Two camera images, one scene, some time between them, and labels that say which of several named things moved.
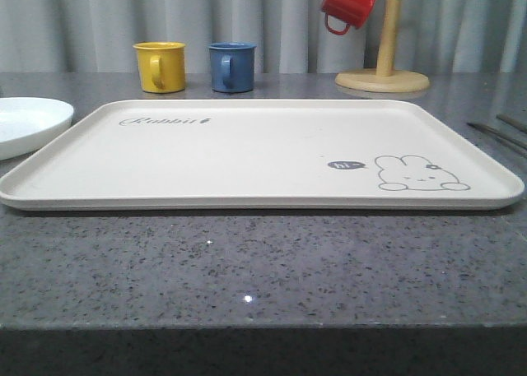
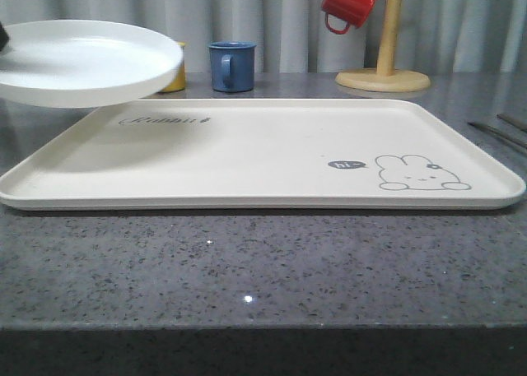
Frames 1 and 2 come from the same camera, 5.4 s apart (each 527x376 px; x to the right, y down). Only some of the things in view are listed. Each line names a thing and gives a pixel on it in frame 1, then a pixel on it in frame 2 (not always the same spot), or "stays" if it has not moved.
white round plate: x=26 y=123 to x=77 y=63
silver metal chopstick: x=511 y=122 stays
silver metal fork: x=507 y=139 stays
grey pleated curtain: x=91 y=26 stays
